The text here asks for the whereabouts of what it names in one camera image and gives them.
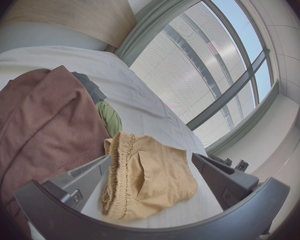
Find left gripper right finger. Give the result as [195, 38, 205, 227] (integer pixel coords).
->
[191, 153, 259, 212]

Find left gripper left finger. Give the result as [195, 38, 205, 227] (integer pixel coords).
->
[41, 155, 113, 211]

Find tan shorts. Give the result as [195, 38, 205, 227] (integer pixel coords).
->
[101, 131, 198, 221]

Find bed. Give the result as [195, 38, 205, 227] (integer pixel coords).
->
[0, 0, 224, 228]

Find brown garment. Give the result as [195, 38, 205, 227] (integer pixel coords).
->
[0, 65, 110, 240]

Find green garment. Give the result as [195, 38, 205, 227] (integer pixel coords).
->
[95, 100, 123, 138]

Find black garment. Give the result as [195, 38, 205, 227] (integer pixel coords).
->
[70, 71, 107, 102]

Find window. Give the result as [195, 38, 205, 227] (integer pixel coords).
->
[129, 0, 274, 149]

